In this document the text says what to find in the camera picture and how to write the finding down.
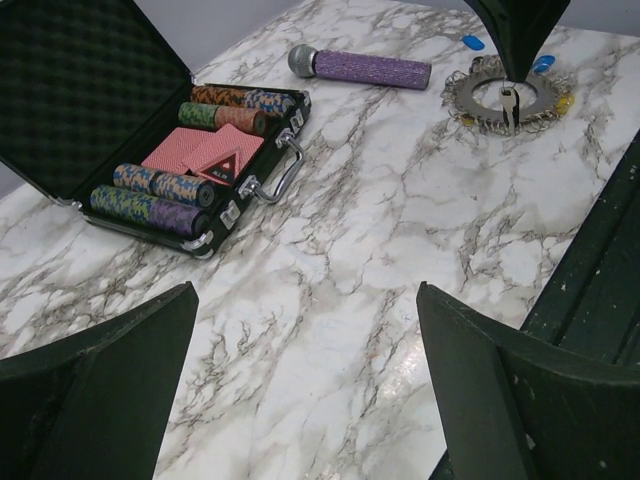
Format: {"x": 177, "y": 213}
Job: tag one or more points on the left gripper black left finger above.
{"x": 95, "y": 405}

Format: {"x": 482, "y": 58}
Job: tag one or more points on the black poker chip case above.
{"x": 90, "y": 88}

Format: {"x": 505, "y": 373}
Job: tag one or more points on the blue key tag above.
{"x": 543, "y": 63}

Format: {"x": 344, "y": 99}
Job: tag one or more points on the silver disc keyring holder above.
{"x": 482, "y": 97}

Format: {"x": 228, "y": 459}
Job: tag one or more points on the purple glitter toy microphone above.
{"x": 307, "y": 62}

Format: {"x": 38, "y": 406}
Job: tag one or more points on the pink playing card deck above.
{"x": 186, "y": 149}

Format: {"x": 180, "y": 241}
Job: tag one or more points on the key with black tag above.
{"x": 510, "y": 102}

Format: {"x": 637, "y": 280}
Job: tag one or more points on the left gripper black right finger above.
{"x": 515, "y": 407}

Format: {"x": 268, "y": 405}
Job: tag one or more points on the black red triangular dealer button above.
{"x": 221, "y": 171}

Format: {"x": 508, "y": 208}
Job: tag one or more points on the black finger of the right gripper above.
{"x": 518, "y": 29}

